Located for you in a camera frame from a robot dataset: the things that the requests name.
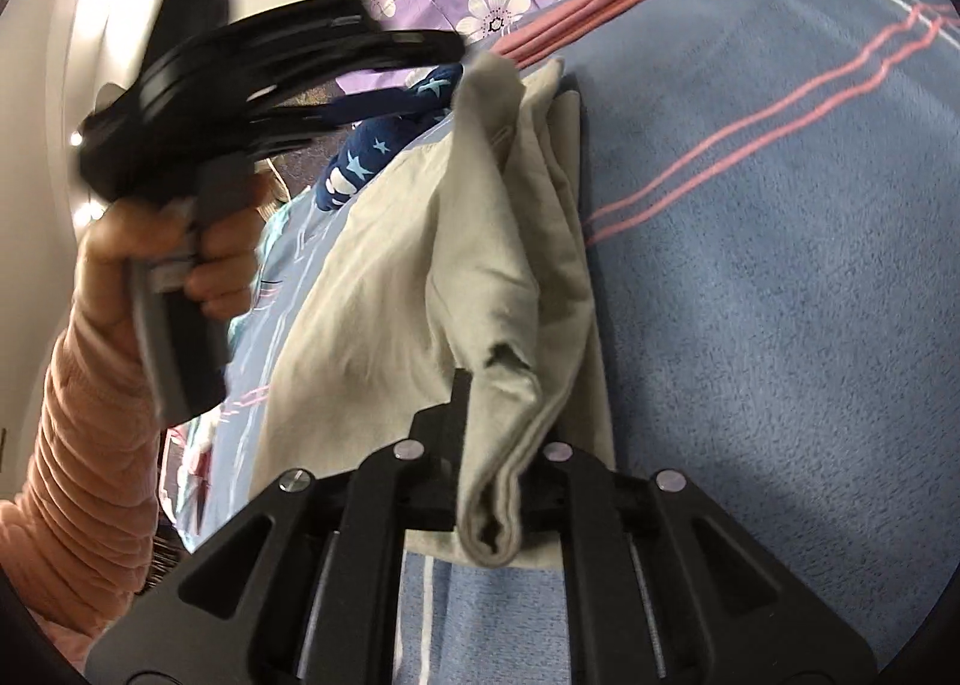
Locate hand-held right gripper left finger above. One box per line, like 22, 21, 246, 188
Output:
86, 368, 475, 685

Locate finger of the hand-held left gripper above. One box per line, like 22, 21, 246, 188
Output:
223, 0, 467, 103
253, 91, 452, 148

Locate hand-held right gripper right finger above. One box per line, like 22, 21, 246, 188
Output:
521, 439, 878, 685

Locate beige garment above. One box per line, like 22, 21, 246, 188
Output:
247, 51, 620, 570

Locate person's left forearm pink sleeve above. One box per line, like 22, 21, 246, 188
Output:
0, 280, 197, 660

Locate person's left hand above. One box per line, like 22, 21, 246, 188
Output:
79, 171, 269, 322

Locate navy star print cloth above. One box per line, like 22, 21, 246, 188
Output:
313, 61, 470, 214

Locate pink folded cloth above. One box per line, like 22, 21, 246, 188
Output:
491, 0, 665, 67

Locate blue striped blanket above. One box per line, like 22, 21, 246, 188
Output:
157, 0, 960, 685

